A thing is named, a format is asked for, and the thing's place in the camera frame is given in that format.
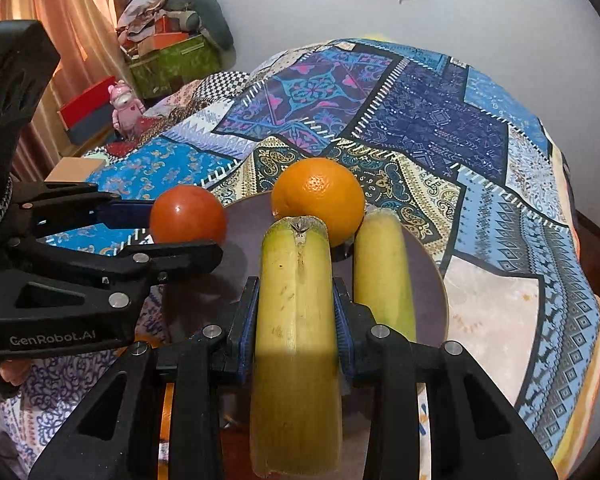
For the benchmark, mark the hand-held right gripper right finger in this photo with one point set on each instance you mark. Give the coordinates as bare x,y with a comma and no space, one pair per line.
344,345

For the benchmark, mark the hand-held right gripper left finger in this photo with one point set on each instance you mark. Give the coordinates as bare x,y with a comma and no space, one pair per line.
245,330

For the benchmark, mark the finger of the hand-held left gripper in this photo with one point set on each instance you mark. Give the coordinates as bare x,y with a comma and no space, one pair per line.
125,212
180,260

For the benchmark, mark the red tomato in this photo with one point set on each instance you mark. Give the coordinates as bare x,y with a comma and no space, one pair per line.
187,215

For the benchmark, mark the yellow-green banana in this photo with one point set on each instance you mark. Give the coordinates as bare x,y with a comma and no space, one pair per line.
295,310
382,270

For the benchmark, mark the round purple plate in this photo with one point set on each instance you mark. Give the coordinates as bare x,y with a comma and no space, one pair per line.
425,285

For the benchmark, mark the cardboard box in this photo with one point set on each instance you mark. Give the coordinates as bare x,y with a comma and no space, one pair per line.
75,169

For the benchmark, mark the red box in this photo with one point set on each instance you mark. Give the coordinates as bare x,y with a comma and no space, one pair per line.
85,100

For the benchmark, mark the grey box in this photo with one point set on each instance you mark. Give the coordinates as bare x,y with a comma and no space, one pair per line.
92,127

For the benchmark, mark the orange curtain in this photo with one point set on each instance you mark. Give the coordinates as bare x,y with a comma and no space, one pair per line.
70,15

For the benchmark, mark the pink toy figure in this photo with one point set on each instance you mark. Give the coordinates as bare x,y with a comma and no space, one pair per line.
125,110

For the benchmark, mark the pile of clothes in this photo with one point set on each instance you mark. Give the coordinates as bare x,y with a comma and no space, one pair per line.
137,15

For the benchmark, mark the orange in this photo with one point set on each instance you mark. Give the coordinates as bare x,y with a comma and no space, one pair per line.
317,195

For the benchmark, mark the green patterned box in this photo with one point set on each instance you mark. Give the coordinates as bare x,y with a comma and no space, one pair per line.
175,67

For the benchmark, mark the orange box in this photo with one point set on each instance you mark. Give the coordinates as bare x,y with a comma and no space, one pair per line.
162,42

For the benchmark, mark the patchwork printed blanket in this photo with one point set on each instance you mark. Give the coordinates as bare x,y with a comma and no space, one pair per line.
430,110

